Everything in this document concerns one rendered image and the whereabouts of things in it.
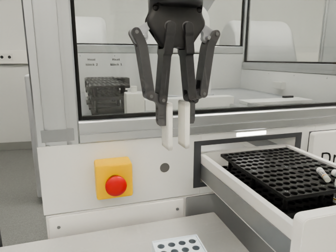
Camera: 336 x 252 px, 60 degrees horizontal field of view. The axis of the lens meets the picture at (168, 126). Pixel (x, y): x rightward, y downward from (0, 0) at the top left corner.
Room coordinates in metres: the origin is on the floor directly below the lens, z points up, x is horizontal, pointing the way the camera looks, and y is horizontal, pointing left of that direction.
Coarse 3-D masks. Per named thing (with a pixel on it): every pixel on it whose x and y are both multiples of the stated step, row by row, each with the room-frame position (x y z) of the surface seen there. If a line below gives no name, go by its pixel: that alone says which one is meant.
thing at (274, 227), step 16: (288, 144) 0.72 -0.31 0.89; (208, 160) 0.60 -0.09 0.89; (224, 160) 0.67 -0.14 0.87; (320, 160) 0.61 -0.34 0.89; (208, 176) 0.59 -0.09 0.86; (224, 176) 0.53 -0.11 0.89; (224, 192) 0.52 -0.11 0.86; (240, 192) 0.47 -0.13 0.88; (256, 192) 0.44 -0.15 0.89; (240, 208) 0.46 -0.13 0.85; (256, 208) 0.42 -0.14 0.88; (272, 208) 0.39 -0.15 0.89; (256, 224) 0.42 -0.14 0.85; (272, 224) 0.38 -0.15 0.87; (288, 224) 0.35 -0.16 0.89; (272, 240) 0.38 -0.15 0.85; (288, 240) 0.35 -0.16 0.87
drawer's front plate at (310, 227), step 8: (320, 208) 0.33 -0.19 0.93; (328, 208) 0.33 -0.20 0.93; (296, 216) 0.32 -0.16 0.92; (304, 216) 0.31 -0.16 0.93; (312, 216) 0.31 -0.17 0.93; (320, 216) 0.31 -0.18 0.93; (328, 216) 0.32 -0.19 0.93; (296, 224) 0.31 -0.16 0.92; (304, 224) 0.31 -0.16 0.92; (312, 224) 0.31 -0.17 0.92; (320, 224) 0.31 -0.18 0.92; (328, 224) 0.32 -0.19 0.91; (296, 232) 0.31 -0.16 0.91; (304, 232) 0.31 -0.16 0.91; (312, 232) 0.31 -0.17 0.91; (320, 232) 0.31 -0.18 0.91; (328, 232) 0.32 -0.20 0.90; (296, 240) 0.31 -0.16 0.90; (304, 240) 0.31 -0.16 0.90; (312, 240) 0.31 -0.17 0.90; (320, 240) 0.31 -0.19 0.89; (328, 240) 0.32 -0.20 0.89; (296, 248) 0.31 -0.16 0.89; (304, 248) 0.31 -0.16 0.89; (312, 248) 0.31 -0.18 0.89; (320, 248) 0.31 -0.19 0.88; (328, 248) 0.32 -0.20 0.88
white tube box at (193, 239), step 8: (160, 240) 0.45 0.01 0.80; (168, 240) 0.46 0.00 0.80; (176, 240) 0.46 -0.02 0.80; (184, 240) 0.46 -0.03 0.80; (192, 240) 0.46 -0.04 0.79; (152, 248) 0.44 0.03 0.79; (160, 248) 0.45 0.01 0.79; (168, 248) 0.44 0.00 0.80; (176, 248) 0.44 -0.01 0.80; (184, 248) 0.44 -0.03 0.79; (192, 248) 0.44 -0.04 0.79; (200, 248) 0.44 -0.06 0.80
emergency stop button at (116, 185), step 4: (112, 176) 0.51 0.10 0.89; (116, 176) 0.51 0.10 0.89; (120, 176) 0.51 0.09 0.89; (108, 180) 0.50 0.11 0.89; (112, 180) 0.50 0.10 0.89; (116, 180) 0.50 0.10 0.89; (120, 180) 0.51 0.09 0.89; (124, 180) 0.51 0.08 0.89; (108, 184) 0.50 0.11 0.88; (112, 184) 0.50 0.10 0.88; (116, 184) 0.50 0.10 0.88; (120, 184) 0.51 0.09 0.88; (124, 184) 0.51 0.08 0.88; (108, 188) 0.50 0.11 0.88; (112, 188) 0.50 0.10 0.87; (116, 188) 0.50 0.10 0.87; (120, 188) 0.51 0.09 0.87; (124, 188) 0.51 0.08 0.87; (108, 192) 0.50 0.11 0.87; (112, 192) 0.50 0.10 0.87; (116, 192) 0.50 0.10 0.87; (120, 192) 0.51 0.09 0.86
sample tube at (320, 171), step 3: (318, 168) 0.51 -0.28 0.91; (321, 168) 0.51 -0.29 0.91; (318, 171) 0.50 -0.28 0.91; (321, 171) 0.50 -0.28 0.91; (324, 171) 0.50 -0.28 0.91; (321, 174) 0.49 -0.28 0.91; (324, 174) 0.48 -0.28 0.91; (321, 177) 0.49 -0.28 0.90; (324, 177) 0.47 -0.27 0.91; (327, 177) 0.47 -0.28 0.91; (324, 180) 0.47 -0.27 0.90; (327, 180) 0.47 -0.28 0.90
